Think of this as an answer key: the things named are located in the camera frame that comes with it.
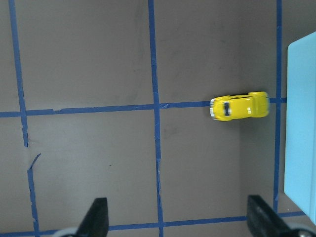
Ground teal plastic bin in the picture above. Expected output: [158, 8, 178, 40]
[284, 33, 316, 223]

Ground yellow toy beetle car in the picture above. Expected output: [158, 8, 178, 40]
[209, 91, 270, 121]

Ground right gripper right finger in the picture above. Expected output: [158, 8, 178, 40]
[247, 195, 316, 237]

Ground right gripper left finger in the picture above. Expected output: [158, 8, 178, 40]
[54, 197, 109, 237]

